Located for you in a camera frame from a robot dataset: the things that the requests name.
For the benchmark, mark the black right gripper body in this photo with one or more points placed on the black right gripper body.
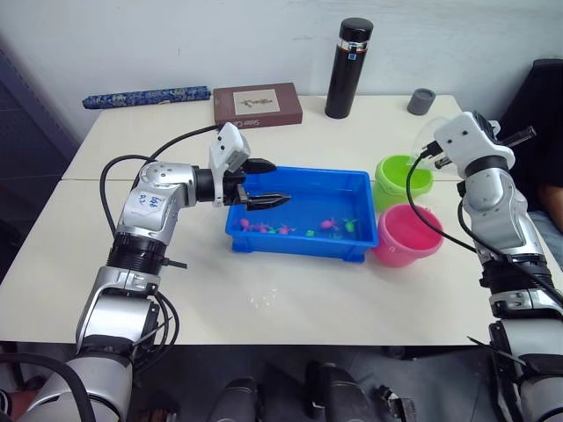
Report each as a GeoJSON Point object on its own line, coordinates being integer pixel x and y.
{"type": "Point", "coordinates": [492, 127]}

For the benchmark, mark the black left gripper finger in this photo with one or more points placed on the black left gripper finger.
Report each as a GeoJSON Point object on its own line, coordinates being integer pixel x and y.
{"type": "Point", "coordinates": [260, 166]}
{"type": "Point", "coordinates": [268, 200]}

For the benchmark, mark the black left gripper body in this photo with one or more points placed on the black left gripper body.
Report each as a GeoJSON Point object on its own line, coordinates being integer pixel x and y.
{"type": "Point", "coordinates": [233, 190]}

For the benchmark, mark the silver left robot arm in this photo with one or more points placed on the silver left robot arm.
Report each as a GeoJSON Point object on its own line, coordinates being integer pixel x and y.
{"type": "Point", "coordinates": [145, 206]}

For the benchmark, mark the person's bare forearm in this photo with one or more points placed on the person's bare forearm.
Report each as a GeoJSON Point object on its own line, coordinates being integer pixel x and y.
{"type": "Point", "coordinates": [553, 198]}

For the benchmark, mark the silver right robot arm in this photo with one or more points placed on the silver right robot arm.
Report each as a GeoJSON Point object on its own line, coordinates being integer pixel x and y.
{"type": "Point", "coordinates": [497, 211]}

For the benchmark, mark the pink toy fish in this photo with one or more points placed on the pink toy fish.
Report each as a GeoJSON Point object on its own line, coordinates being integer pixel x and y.
{"type": "Point", "coordinates": [285, 229]}
{"type": "Point", "coordinates": [327, 224]}
{"type": "Point", "coordinates": [244, 224]}
{"type": "Point", "coordinates": [261, 228]}

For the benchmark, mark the green plastic bucket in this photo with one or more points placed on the green plastic bucket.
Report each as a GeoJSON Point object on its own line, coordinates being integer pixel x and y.
{"type": "Point", "coordinates": [391, 184]}

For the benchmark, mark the blue plastic tub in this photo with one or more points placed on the blue plastic tub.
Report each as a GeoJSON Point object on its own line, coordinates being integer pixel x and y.
{"type": "Point", "coordinates": [299, 248]}

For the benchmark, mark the small grey cylinder cup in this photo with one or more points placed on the small grey cylinder cup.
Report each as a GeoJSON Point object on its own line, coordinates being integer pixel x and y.
{"type": "Point", "coordinates": [420, 103]}

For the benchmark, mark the pink plastic bucket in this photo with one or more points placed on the pink plastic bucket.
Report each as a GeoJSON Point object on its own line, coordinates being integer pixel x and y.
{"type": "Point", "coordinates": [400, 250]}

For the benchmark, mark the brown hardcover book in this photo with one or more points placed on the brown hardcover book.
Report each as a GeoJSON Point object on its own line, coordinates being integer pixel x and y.
{"type": "Point", "coordinates": [257, 105]}

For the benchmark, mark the black thermos bottle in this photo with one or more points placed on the black thermos bottle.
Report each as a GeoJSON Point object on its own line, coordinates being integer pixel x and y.
{"type": "Point", "coordinates": [345, 79]}

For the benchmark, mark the blue patterned scroll case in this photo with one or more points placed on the blue patterned scroll case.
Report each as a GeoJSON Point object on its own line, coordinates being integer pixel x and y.
{"type": "Point", "coordinates": [145, 97]}

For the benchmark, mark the dark rounded robot leg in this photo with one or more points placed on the dark rounded robot leg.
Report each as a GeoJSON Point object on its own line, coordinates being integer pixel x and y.
{"type": "Point", "coordinates": [233, 400]}
{"type": "Point", "coordinates": [336, 391]}

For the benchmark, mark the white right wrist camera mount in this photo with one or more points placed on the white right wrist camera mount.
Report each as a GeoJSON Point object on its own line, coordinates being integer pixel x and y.
{"type": "Point", "coordinates": [466, 136]}

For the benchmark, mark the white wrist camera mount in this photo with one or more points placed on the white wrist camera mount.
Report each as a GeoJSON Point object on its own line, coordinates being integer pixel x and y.
{"type": "Point", "coordinates": [466, 136]}
{"type": "Point", "coordinates": [228, 147]}

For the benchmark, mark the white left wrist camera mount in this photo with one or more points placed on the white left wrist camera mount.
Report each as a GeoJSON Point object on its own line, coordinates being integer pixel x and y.
{"type": "Point", "coordinates": [228, 147]}

